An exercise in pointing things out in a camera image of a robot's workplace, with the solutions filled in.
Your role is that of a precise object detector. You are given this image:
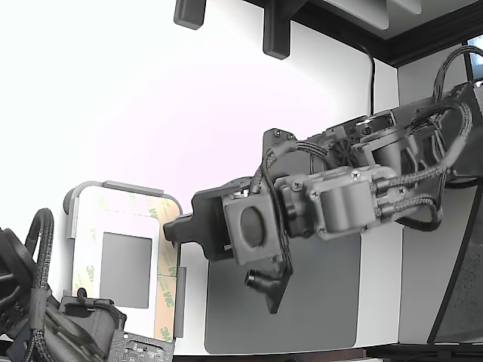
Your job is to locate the grey fixture frame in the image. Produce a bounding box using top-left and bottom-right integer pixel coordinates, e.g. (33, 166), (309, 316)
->
(62, 179), (189, 339)

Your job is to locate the small wrist camera with board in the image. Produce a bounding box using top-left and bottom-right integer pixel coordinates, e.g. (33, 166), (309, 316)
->
(244, 268), (283, 301)

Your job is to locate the tan curved-corner 3M liner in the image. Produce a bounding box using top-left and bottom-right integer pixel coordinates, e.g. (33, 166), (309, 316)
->
(149, 194), (181, 277)

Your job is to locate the dark idle machine assembly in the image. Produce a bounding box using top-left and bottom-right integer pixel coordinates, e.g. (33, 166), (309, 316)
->
(0, 225), (128, 362)

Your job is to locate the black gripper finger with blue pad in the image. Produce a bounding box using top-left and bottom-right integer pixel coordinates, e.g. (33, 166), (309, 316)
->
(164, 225), (232, 262)
(164, 187), (228, 228)

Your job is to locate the black base bar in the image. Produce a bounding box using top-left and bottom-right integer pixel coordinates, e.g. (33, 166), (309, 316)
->
(365, 341), (483, 362)

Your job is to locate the dark speckled panel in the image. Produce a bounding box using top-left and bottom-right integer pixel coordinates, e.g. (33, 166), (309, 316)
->
(428, 176), (483, 345)

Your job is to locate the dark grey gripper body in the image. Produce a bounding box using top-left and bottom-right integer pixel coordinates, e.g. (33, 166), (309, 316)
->
(221, 127), (300, 315)

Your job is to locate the grey rectangular mat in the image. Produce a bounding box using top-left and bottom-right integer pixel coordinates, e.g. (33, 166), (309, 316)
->
(203, 232), (362, 355)

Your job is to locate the grey square panel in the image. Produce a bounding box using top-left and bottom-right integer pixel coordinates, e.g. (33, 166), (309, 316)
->
(100, 232), (154, 310)

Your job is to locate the blue monitor screen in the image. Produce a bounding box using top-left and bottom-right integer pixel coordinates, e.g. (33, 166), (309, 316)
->
(466, 36), (483, 82)

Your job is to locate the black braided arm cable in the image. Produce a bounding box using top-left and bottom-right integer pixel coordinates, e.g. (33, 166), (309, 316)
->
(377, 194), (445, 233)
(373, 101), (475, 192)

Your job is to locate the black frame beam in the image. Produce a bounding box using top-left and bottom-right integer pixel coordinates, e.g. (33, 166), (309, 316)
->
(241, 0), (483, 69)

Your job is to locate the pale 3M liner strip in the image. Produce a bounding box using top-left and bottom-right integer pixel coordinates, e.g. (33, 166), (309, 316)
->
(97, 192), (163, 220)
(73, 225), (100, 299)

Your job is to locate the tall black bracket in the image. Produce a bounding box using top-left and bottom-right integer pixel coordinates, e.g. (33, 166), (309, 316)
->
(262, 0), (292, 60)

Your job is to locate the tan straight 3M liner strip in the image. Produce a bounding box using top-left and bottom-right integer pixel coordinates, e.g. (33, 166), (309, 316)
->
(153, 274), (178, 339)

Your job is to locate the thin black cable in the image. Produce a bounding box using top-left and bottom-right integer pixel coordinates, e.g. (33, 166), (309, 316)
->
(358, 40), (378, 118)

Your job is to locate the dark circuit board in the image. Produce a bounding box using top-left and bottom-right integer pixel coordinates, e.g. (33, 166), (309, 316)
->
(108, 330), (177, 362)

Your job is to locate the light grey panel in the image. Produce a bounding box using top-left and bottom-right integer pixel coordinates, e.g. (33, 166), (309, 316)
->
(325, 0), (389, 32)
(389, 0), (423, 17)

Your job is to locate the small black bracket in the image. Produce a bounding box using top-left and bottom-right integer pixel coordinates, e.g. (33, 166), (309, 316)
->
(173, 0), (208, 29)

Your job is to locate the thick braided cable loop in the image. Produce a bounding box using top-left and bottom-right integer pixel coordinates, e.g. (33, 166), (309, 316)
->
(24, 207), (56, 302)

